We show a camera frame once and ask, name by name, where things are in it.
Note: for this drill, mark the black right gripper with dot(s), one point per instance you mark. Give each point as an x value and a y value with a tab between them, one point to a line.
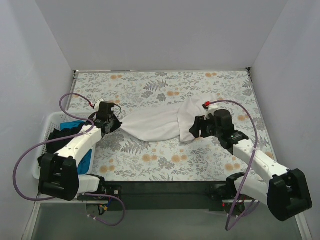
200	127

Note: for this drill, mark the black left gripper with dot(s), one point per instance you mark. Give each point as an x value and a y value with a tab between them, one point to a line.
113	124

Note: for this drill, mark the white t shirt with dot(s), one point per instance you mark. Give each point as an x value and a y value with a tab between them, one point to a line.
162	123

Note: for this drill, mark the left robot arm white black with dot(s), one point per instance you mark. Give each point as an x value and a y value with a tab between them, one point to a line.
59	176

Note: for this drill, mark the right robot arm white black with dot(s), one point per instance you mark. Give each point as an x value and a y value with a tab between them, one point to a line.
285	191

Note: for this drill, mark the floral patterned table mat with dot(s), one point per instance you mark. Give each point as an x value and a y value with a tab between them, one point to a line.
122	157

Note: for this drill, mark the blue t shirt in basket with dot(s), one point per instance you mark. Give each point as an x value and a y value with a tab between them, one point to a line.
84	165

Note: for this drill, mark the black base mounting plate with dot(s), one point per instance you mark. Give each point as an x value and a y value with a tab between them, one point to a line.
170	195

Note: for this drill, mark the black t shirt in basket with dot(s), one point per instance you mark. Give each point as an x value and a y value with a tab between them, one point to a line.
53	147

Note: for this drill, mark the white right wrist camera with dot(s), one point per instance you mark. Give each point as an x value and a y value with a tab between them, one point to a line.
209	108

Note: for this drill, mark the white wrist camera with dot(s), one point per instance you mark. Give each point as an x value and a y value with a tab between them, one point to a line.
96	105
209	108

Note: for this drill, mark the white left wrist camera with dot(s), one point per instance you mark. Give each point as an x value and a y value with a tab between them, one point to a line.
96	105

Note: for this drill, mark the aluminium front rail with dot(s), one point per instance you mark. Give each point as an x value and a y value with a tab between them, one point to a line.
54	200

